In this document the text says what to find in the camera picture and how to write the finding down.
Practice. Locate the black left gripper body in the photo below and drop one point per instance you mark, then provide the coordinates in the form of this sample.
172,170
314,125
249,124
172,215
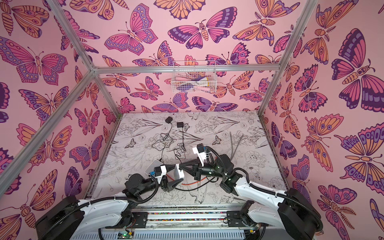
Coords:
163,182

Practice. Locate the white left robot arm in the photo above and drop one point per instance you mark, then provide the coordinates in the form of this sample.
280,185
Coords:
73,217

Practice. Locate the black power adapter left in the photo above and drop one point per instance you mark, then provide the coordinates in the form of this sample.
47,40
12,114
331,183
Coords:
169,120

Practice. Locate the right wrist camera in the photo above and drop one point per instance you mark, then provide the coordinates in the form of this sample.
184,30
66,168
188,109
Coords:
204,155

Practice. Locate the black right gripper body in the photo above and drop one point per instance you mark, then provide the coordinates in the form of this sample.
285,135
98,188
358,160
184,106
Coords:
196,171

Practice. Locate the white wire basket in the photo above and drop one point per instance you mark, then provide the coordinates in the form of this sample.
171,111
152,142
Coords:
194,76

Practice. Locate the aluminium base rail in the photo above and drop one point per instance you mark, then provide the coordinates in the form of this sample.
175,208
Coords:
192,223

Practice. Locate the white network switch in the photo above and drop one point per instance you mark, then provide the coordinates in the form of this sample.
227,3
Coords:
178,173
152,166

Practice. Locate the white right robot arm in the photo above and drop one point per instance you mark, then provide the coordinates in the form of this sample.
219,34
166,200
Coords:
288,210

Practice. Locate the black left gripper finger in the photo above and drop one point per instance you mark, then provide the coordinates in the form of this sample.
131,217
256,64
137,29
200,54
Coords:
171,185
167,168

